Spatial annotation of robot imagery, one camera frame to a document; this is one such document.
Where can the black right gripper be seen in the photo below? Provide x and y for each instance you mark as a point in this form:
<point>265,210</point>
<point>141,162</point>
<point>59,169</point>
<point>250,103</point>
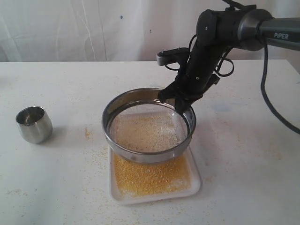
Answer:
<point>195,75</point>

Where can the yellow and white grain mix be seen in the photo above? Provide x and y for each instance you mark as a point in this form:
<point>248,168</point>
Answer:
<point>150,134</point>

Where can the round steel mesh sieve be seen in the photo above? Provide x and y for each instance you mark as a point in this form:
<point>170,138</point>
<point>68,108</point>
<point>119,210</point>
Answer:
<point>144,102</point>

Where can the stainless steel cup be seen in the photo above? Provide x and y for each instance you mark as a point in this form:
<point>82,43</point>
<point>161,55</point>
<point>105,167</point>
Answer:
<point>34,124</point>

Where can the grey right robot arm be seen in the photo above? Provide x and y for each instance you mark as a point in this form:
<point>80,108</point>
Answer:
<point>218,32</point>

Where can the white square plastic tray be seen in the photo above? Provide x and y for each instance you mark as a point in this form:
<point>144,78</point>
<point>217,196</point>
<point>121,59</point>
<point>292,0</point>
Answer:
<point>194,185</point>

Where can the white curtain backdrop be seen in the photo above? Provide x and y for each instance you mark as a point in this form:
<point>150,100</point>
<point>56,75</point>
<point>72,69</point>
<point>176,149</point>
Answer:
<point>97,30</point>

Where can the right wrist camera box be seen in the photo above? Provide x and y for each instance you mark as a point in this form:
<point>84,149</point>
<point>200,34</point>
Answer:
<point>177,55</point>

